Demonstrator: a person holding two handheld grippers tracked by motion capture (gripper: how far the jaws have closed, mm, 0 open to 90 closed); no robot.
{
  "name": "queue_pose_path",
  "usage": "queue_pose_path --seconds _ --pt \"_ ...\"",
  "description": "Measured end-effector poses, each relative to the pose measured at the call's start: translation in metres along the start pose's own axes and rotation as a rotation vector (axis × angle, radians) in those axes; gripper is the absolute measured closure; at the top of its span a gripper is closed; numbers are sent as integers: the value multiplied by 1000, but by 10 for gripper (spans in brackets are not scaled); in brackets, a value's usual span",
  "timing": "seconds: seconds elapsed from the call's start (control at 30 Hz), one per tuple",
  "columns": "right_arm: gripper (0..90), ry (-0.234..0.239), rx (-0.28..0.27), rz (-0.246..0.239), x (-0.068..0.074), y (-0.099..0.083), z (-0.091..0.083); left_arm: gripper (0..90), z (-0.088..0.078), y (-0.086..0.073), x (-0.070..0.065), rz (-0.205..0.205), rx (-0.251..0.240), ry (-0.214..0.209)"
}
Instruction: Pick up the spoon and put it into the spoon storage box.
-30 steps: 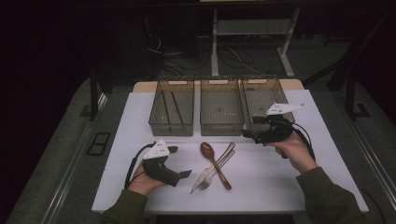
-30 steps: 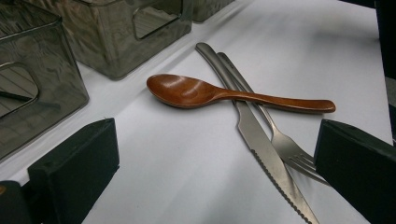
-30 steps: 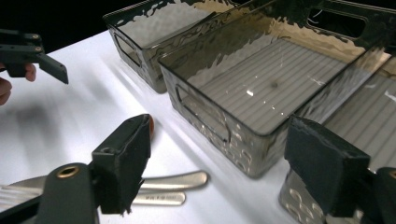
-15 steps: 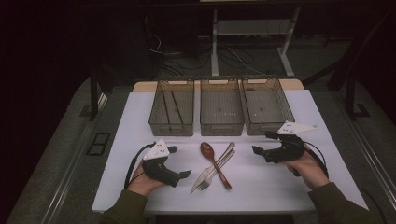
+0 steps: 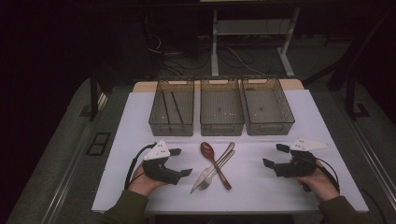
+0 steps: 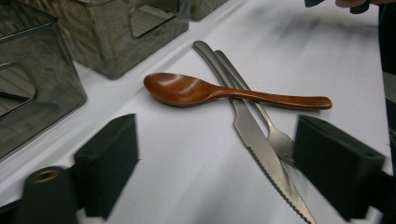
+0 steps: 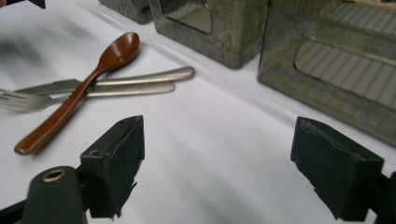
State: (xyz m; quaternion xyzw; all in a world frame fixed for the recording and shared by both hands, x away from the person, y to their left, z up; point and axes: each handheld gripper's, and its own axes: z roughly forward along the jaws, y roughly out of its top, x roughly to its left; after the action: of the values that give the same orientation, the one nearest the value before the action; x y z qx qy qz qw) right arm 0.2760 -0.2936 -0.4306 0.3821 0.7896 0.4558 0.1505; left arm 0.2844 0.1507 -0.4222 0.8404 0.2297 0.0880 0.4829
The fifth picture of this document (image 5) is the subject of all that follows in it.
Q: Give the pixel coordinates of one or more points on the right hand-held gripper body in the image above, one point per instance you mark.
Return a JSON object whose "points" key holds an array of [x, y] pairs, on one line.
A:
{"points": [[299, 165]]}

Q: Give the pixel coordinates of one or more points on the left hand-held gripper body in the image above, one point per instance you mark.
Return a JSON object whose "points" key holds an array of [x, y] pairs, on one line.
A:
{"points": [[160, 169]]}

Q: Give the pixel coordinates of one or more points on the steel fork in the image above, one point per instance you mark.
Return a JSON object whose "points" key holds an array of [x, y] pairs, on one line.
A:
{"points": [[206, 184]]}

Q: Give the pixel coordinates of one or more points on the brown wooden spoon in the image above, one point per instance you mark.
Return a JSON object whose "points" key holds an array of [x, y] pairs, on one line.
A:
{"points": [[208, 151]]}

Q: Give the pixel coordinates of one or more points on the smoky transparent plastic bin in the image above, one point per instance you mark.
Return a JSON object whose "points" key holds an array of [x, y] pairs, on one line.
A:
{"points": [[155, 124], [221, 107], [267, 107]]}

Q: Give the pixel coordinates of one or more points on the black chopstick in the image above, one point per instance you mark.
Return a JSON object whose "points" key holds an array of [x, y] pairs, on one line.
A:
{"points": [[177, 109]]}

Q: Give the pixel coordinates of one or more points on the person's left hand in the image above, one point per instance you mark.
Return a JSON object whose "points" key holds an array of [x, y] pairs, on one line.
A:
{"points": [[144, 183]]}

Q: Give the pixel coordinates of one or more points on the person's right hand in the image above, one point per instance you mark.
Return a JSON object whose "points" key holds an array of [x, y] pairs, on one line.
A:
{"points": [[319, 183]]}

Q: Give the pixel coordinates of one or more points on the black angled metal stand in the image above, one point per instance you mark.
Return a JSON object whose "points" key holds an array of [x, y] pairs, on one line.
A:
{"points": [[351, 77]]}

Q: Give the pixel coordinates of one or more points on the dark metal stand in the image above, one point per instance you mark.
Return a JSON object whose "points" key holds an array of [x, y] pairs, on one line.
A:
{"points": [[93, 93]]}

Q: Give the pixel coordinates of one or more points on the white metal desk frame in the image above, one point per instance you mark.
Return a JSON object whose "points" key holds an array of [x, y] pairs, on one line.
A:
{"points": [[214, 46]]}

